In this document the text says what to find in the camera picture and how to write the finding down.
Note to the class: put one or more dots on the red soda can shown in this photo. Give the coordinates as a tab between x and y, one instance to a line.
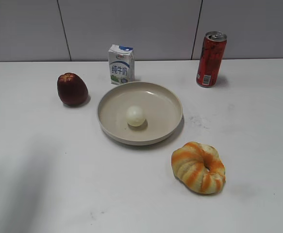
213	47

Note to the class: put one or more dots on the dark red apple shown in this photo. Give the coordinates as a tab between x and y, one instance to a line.
72	90

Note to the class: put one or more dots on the white egg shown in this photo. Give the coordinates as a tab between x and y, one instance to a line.
135	116

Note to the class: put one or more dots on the beige round plate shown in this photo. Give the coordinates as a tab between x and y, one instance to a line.
162	108

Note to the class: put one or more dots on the orange striped bagel bread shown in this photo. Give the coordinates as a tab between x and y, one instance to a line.
199	167

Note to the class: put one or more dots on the white milk carton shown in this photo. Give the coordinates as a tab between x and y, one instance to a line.
121	64

